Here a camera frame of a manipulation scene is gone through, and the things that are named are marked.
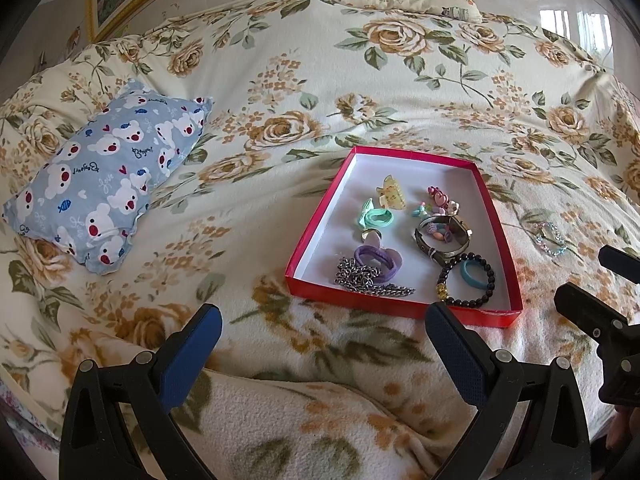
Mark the red shallow cardboard box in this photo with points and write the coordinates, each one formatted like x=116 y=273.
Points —
x=345 y=255

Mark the person's right hand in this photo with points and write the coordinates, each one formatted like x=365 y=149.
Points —
x=617 y=435

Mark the yellow hair claw clip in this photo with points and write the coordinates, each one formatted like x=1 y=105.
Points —
x=391 y=194

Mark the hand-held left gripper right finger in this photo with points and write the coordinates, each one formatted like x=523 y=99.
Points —
x=457 y=357

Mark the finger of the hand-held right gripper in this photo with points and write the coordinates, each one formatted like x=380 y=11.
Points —
x=622 y=265
x=590 y=315

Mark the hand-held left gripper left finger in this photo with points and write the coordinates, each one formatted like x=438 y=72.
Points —
x=187 y=362

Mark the blue bear print pillow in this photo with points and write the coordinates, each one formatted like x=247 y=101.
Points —
x=110 y=170

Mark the floral fleece blanket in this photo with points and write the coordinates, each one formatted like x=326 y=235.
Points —
x=320 y=85

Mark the pink beaded hair clip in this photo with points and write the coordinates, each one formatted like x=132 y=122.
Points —
x=440 y=196

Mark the bronze wrist watch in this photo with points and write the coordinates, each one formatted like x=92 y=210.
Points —
x=452 y=252

